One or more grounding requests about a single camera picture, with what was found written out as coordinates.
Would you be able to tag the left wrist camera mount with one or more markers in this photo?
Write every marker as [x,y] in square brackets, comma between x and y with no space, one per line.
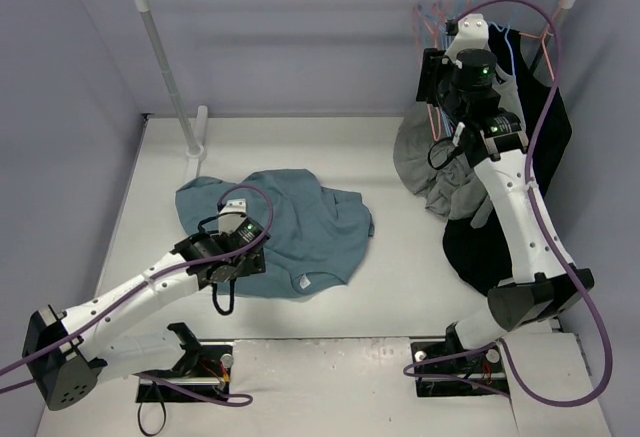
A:
[235,209]

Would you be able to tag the grey sweatshirt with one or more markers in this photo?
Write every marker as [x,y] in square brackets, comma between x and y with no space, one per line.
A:
[430,167]

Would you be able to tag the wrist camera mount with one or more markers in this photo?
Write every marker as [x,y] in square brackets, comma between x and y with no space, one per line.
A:
[235,209]
[470,32]

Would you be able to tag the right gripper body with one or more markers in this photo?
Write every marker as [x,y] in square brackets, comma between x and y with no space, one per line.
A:
[428,75]

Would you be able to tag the blue t shirt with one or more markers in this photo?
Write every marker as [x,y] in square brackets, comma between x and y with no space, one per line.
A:
[318,238]

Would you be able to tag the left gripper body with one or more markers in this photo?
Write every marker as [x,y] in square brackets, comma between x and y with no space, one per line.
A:
[248,262]

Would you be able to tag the blue wire hanger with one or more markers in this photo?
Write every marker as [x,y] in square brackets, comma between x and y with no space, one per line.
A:
[426,27]

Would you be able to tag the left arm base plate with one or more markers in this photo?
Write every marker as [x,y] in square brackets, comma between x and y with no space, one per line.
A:
[210,377]

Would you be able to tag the black tank top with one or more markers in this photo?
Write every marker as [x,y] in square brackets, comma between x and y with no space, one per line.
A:
[473,241]

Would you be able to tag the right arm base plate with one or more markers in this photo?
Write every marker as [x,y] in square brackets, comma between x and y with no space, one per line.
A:
[480,374]

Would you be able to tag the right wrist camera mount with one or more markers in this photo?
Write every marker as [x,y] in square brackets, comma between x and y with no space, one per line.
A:
[470,32]

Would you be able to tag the pink wire hanger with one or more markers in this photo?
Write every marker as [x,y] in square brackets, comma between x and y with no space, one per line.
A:
[417,31]
[441,12]

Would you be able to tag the pink hanger at rack end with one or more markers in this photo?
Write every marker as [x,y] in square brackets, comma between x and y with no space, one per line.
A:
[544,39]

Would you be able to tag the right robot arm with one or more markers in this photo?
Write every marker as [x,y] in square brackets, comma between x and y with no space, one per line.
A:
[545,280]

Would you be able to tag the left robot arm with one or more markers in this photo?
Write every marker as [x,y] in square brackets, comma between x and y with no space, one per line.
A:
[69,353]

